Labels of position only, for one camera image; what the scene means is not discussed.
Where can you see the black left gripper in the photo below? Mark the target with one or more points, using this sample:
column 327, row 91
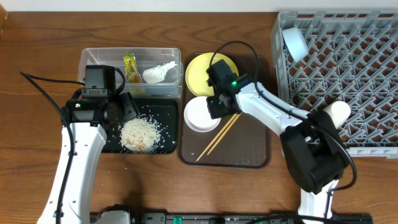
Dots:
column 128, row 107

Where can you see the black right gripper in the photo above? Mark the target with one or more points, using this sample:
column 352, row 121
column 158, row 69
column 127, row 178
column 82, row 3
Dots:
column 212, row 102

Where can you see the green snack wrapper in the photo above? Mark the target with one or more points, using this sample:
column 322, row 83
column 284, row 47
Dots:
column 132, row 73

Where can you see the wooden chopstick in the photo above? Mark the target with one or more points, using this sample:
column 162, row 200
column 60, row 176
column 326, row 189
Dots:
column 223, row 132
column 206, row 149

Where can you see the pile of rice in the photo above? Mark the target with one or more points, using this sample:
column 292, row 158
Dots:
column 141, row 135

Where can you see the white bowl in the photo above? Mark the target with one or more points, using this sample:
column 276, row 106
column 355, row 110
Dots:
column 197, row 115

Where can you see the white tissue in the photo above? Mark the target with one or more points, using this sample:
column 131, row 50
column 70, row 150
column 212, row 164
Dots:
column 157, row 74

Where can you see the light blue bowl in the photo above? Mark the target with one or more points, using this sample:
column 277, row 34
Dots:
column 295, row 43

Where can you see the pale green cup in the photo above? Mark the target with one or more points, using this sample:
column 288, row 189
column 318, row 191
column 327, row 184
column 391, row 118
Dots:
column 339, row 112

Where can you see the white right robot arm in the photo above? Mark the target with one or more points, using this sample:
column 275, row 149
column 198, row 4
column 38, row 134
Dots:
column 313, row 151

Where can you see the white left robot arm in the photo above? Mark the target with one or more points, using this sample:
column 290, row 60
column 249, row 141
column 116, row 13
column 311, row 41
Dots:
column 88, row 118

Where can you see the black waste tray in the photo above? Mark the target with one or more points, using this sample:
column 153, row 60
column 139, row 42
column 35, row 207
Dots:
column 165, row 111

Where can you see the clear plastic waste bin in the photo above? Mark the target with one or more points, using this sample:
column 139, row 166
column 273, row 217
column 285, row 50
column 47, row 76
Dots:
column 146, row 58

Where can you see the grey dishwasher rack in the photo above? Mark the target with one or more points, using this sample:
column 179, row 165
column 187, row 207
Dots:
column 353, row 58

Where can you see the yellow plate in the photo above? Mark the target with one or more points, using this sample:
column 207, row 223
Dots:
column 196, row 76

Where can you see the brown serving tray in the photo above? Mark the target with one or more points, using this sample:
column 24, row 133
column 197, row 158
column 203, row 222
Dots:
column 247, row 144

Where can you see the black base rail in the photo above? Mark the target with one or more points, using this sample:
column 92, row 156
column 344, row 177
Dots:
column 163, row 217

